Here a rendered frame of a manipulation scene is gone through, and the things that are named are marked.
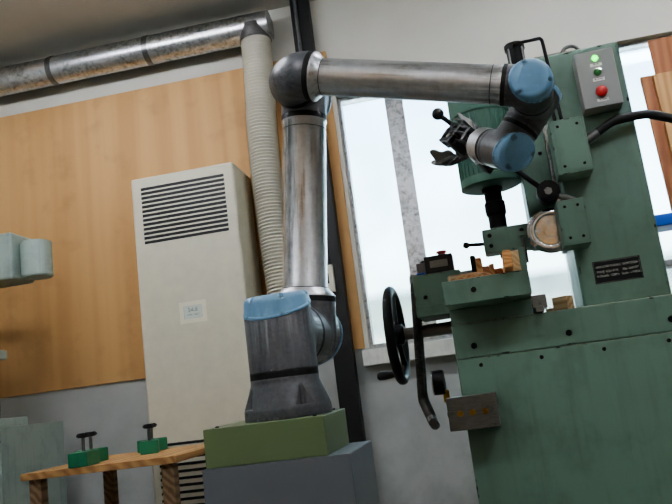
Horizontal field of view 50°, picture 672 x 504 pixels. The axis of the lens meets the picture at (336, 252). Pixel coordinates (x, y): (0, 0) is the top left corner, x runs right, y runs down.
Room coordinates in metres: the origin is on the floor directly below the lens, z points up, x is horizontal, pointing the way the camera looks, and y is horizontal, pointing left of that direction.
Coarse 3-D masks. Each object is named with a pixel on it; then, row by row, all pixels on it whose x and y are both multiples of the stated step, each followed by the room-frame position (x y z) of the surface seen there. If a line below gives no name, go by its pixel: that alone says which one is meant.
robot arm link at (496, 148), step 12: (492, 132) 1.62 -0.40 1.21; (504, 132) 1.58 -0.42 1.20; (516, 132) 1.56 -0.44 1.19; (528, 132) 1.57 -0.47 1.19; (480, 144) 1.64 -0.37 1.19; (492, 144) 1.59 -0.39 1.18; (504, 144) 1.56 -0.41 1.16; (516, 144) 1.56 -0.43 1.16; (528, 144) 1.57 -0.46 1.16; (480, 156) 1.65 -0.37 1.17; (492, 156) 1.60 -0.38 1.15; (504, 156) 1.57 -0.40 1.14; (516, 156) 1.58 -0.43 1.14; (528, 156) 1.59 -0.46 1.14; (504, 168) 1.59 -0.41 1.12; (516, 168) 1.59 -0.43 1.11
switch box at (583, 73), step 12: (576, 60) 1.84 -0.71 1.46; (588, 60) 1.83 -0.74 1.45; (600, 60) 1.83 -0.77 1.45; (612, 60) 1.82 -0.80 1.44; (576, 72) 1.85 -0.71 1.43; (588, 72) 1.83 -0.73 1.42; (612, 72) 1.82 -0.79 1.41; (576, 84) 1.89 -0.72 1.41; (588, 84) 1.84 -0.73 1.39; (600, 84) 1.83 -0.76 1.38; (612, 84) 1.82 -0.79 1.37; (588, 96) 1.84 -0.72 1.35; (600, 96) 1.83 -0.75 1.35; (612, 96) 1.82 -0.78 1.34; (588, 108) 1.84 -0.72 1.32; (600, 108) 1.85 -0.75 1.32; (612, 108) 1.86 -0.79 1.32
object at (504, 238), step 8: (520, 224) 2.02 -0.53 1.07; (488, 232) 2.04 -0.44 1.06; (496, 232) 2.03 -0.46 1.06; (504, 232) 2.03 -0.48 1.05; (512, 232) 2.02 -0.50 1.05; (488, 240) 2.04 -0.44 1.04; (496, 240) 2.03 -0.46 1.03; (504, 240) 2.03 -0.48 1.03; (512, 240) 2.02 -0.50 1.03; (520, 240) 2.02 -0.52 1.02; (528, 240) 2.01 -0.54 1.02; (488, 248) 2.04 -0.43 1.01; (496, 248) 2.03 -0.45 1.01; (504, 248) 2.03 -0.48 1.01; (512, 248) 2.02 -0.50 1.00; (528, 248) 2.04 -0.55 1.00; (488, 256) 2.09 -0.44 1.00
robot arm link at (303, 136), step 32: (288, 128) 1.71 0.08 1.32; (320, 128) 1.71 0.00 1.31; (288, 160) 1.71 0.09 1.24; (320, 160) 1.72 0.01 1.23; (288, 192) 1.71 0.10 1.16; (320, 192) 1.72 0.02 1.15; (288, 224) 1.72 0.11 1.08; (320, 224) 1.72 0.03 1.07; (288, 256) 1.72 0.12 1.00; (320, 256) 1.72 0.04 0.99; (288, 288) 1.72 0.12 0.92; (320, 288) 1.72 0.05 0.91; (320, 352) 1.68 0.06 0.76
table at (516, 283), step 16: (512, 272) 1.74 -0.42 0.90; (528, 272) 1.73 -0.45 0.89; (448, 288) 1.77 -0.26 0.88; (464, 288) 1.76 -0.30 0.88; (480, 288) 1.76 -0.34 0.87; (496, 288) 1.75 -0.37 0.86; (512, 288) 1.74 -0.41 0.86; (528, 288) 1.73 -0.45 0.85; (448, 304) 1.77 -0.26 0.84; (464, 304) 1.79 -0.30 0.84; (480, 304) 1.84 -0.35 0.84; (432, 320) 2.14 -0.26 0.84
